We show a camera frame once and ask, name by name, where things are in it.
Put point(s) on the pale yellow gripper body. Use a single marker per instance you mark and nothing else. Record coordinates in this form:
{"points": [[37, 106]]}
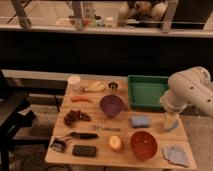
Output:
{"points": [[170, 121]]}

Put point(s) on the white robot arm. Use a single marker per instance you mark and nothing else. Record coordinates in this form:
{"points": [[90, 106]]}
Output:
{"points": [[186, 87]]}

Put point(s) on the red bowl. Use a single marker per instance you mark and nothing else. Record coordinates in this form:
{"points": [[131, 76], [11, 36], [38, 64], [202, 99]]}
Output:
{"points": [[144, 146]]}

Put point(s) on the purple bowl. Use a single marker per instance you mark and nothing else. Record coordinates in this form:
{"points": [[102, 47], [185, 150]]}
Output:
{"points": [[111, 105]]}

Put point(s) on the blue sponge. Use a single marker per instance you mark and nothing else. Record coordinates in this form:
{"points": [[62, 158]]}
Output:
{"points": [[140, 121]]}

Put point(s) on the blue cloth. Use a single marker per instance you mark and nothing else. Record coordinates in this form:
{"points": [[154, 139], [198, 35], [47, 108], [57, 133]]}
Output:
{"points": [[175, 154]]}

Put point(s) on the green plastic tray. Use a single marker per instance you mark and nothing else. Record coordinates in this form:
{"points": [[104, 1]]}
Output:
{"points": [[144, 91]]}

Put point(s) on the yellow apple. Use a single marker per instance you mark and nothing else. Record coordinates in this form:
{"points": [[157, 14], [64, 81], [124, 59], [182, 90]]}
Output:
{"points": [[115, 143]]}

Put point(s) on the small metal cup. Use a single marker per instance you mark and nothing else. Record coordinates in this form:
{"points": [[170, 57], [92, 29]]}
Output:
{"points": [[113, 86]]}

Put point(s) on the metal fork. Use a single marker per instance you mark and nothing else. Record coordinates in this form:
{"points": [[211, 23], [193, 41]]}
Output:
{"points": [[99, 128]]}

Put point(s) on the wooden table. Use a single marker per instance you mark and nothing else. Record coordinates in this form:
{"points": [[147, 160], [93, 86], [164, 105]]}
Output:
{"points": [[105, 156]]}

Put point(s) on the yellow banana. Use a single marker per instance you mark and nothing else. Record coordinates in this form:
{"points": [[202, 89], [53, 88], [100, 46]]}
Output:
{"points": [[95, 87]]}

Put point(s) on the black rectangular block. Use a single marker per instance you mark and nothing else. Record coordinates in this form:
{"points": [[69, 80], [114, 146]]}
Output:
{"points": [[84, 151]]}

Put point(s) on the bunch of dark grapes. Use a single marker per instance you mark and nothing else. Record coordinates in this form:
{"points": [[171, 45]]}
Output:
{"points": [[72, 116]]}

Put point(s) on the orange carrot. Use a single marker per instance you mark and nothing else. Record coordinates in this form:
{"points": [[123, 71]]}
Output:
{"points": [[80, 99]]}

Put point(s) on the white cup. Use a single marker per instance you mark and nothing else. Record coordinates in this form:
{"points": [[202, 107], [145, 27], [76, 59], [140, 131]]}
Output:
{"points": [[74, 82]]}

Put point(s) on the black chair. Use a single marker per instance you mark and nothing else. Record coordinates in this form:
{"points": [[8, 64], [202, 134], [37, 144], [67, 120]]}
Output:
{"points": [[10, 118]]}

